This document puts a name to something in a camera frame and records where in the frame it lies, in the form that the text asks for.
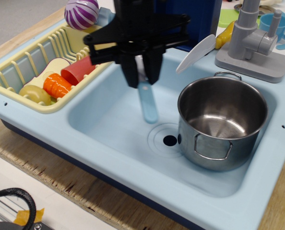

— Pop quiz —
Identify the red plastic cup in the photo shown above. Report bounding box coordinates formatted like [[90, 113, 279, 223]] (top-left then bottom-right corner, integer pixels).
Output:
[[60, 56, 95, 86]]

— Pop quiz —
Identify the white spoon blue handle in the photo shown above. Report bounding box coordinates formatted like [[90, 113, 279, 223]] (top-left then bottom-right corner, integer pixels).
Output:
[[135, 55, 158, 124]]

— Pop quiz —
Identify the orange toy carrot piece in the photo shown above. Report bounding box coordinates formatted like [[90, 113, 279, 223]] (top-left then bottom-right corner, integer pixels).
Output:
[[43, 73, 72, 99]]

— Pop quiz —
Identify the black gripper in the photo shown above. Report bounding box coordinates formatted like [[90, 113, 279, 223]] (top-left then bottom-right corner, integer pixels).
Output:
[[83, 0, 190, 88]]

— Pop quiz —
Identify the dark blue box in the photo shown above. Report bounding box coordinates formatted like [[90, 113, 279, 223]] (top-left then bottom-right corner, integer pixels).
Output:
[[154, 0, 222, 52]]

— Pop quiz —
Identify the light blue toy sink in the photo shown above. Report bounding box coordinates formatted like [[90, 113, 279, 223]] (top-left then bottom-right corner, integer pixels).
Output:
[[0, 7, 285, 230]]

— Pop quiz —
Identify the stainless steel pot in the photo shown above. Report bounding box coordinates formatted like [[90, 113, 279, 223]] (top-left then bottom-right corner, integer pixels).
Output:
[[178, 71, 268, 171]]

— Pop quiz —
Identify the blue plastic cup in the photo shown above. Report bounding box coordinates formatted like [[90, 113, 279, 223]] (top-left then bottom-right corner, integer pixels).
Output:
[[259, 13, 285, 42]]

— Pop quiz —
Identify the yellow toy banana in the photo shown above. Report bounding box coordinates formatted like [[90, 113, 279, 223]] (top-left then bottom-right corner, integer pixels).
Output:
[[215, 21, 235, 49]]

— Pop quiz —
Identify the green plastic plate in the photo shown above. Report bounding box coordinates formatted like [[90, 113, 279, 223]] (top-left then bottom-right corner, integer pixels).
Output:
[[218, 9, 239, 28]]

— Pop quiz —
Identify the cream toy eggplant slice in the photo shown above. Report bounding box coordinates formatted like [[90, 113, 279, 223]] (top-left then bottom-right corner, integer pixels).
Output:
[[25, 57, 70, 88]]

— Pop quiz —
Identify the purple white toy onion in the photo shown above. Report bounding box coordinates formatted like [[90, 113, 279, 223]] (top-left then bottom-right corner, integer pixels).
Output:
[[64, 0, 99, 30]]

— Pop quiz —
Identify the cream dish rack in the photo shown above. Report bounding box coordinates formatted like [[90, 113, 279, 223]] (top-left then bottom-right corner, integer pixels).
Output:
[[0, 21, 109, 114]]

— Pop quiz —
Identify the yellow tape piece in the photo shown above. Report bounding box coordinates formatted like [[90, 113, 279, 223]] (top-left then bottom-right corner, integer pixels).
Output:
[[13, 208, 45, 226]]

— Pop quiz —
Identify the yellow toy potato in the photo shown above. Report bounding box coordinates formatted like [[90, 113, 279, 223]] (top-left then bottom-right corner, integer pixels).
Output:
[[19, 85, 51, 105]]

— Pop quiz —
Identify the grey toy faucet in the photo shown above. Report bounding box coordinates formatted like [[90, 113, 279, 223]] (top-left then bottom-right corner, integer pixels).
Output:
[[215, 0, 285, 83]]

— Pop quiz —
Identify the black braided cable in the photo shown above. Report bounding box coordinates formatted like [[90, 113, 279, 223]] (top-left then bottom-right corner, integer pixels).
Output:
[[0, 187, 36, 230]]

